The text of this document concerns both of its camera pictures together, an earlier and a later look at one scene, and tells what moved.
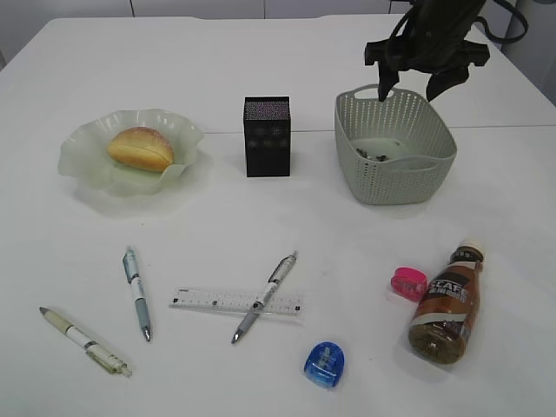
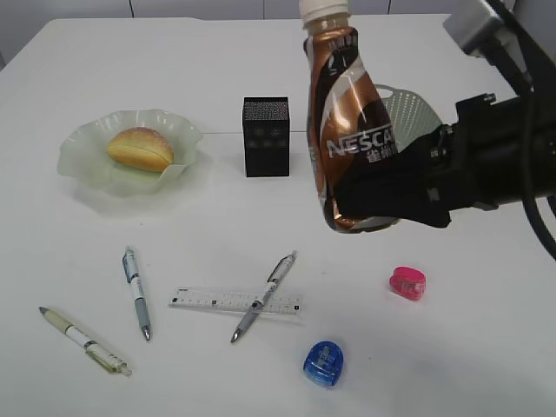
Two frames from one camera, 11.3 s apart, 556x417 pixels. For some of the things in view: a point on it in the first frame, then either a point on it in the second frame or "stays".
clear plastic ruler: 290,305 stays
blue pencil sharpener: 324,363 stays
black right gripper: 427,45 → 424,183
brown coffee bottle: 444,319 → 349,125
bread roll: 141,148 stays
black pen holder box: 268,141 stays
